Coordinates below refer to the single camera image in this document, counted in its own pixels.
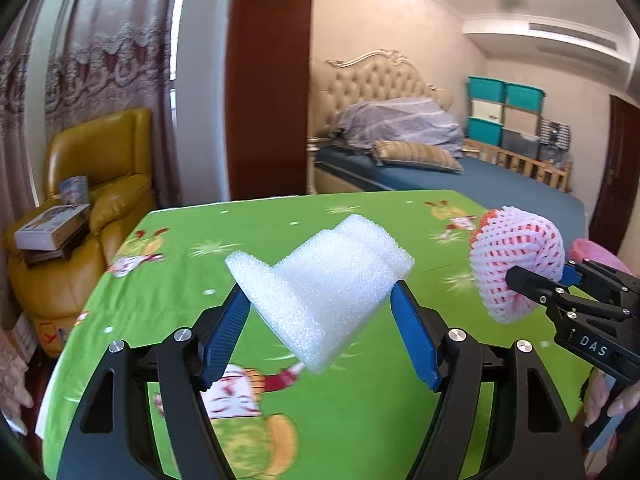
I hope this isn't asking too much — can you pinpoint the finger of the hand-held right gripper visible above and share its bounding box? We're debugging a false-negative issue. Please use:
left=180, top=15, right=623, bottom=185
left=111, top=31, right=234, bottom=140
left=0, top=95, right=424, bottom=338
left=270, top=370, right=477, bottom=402
left=563, top=258, right=640, bottom=317
left=505, top=266, right=633, bottom=329

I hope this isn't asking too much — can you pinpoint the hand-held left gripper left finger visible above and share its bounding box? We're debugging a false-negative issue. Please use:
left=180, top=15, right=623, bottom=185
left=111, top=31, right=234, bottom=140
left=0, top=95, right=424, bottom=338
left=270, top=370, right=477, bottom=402
left=57, top=287, right=251, bottom=480

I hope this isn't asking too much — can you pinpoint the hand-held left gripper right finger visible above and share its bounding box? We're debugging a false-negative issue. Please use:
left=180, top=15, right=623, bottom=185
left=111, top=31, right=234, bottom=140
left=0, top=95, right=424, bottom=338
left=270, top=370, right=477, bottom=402
left=390, top=280, right=586, bottom=480

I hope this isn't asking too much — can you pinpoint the pink plastic bag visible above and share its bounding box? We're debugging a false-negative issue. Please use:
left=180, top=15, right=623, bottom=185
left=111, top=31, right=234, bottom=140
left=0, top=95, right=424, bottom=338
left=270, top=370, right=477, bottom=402
left=570, top=238, right=632, bottom=277

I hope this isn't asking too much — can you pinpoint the red fruit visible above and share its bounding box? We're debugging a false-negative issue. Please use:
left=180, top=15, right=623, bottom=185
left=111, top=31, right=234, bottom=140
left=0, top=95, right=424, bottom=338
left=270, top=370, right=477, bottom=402
left=467, top=206, right=567, bottom=324

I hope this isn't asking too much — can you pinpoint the stepped white foam piece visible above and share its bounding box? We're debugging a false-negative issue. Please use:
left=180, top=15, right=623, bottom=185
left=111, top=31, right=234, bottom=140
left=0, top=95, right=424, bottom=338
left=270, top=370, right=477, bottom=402
left=225, top=214, right=416, bottom=376

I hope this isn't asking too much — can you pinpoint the person's right hand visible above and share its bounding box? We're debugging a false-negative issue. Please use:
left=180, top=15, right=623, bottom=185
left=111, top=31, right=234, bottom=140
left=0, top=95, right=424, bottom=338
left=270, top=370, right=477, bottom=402
left=584, top=367, right=640, bottom=425

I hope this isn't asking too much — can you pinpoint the green printed tablecloth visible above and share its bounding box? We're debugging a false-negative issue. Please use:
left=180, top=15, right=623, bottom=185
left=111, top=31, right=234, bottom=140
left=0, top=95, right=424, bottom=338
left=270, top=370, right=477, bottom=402
left=37, top=190, right=593, bottom=480

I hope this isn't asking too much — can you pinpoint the blue bed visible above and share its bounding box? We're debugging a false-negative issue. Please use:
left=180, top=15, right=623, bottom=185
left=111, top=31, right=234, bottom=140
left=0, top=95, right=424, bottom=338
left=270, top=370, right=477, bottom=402
left=312, top=145, right=586, bottom=242

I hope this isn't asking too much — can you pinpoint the dark brown room door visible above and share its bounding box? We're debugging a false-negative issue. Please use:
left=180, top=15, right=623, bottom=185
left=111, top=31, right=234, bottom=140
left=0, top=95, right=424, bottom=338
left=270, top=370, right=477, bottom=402
left=607, top=94, right=640, bottom=272

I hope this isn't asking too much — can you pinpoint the black white checkered bag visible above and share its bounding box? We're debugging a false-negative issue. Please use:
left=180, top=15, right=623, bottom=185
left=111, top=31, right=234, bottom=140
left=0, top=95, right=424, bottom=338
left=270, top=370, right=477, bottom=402
left=539, top=119, right=572, bottom=165

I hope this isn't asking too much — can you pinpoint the striped pillow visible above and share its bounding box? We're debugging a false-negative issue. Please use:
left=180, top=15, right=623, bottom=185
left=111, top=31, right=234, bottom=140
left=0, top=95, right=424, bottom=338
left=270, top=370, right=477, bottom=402
left=371, top=140, right=463, bottom=174

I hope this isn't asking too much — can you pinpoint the stack of storage bins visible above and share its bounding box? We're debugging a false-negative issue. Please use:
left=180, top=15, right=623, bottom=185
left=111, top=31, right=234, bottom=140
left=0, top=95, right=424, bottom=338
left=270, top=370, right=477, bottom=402
left=466, top=76, right=546, bottom=161

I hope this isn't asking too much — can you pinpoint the flat brown box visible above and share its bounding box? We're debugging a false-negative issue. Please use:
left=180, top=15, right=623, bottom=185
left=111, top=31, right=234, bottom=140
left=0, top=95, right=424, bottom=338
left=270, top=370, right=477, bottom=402
left=22, top=220, right=92, bottom=267

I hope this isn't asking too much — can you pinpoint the grey-blue quilt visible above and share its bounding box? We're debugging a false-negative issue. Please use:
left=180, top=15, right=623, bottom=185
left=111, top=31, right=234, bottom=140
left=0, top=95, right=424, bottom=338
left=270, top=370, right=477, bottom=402
left=331, top=97, right=466, bottom=161

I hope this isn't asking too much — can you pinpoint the flat white box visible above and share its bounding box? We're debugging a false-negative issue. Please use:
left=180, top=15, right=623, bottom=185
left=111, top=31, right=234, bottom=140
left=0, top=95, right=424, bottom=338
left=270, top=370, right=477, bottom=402
left=14, top=203, right=92, bottom=251

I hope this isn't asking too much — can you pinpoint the small blue box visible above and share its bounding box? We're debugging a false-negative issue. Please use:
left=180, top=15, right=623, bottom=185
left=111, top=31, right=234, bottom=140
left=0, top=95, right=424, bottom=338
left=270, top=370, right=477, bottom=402
left=59, top=176, right=91, bottom=206

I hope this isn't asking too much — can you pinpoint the yellow leather armchair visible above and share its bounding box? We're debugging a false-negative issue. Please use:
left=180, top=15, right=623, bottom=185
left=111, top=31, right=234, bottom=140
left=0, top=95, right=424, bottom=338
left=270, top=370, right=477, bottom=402
left=5, top=107, right=157, bottom=358

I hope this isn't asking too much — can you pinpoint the air vent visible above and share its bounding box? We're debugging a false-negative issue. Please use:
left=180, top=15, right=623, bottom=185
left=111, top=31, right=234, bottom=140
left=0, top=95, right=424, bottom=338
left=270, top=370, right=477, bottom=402
left=529, top=21, right=617, bottom=52

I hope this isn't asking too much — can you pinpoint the red-brown wooden door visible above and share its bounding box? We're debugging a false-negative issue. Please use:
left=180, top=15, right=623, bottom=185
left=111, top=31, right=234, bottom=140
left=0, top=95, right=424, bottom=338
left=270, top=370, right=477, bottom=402
left=225, top=0, right=315, bottom=202

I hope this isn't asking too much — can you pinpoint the tufted beige headboard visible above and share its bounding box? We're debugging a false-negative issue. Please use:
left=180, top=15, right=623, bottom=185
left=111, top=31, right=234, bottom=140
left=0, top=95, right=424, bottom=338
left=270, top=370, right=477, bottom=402
left=309, top=49, right=455, bottom=143

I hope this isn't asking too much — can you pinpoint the beige lace curtain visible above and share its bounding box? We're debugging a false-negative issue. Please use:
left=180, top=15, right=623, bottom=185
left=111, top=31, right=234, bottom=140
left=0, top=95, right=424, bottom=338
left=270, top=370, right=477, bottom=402
left=0, top=10, right=51, bottom=431
left=45, top=0, right=183, bottom=206

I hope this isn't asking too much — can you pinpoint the wooden crib rail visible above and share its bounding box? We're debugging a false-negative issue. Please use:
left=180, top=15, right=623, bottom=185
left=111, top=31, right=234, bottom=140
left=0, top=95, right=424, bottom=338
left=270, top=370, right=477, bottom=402
left=462, top=139, right=573, bottom=193

